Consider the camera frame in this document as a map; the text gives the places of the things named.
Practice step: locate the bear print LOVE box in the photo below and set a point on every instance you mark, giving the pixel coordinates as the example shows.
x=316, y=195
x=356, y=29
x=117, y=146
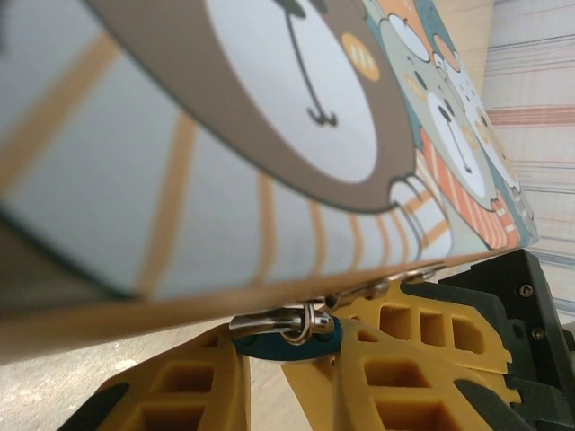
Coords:
x=269, y=90

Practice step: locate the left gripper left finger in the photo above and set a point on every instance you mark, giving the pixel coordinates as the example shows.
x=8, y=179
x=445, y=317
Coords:
x=179, y=395

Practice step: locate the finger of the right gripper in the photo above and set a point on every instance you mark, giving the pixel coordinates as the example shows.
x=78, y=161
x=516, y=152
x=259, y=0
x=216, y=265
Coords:
x=449, y=348

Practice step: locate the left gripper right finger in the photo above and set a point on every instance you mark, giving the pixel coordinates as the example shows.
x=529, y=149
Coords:
x=341, y=404

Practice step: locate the small teal padlock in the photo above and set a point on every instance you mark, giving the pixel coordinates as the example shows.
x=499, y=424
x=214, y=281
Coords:
x=287, y=350

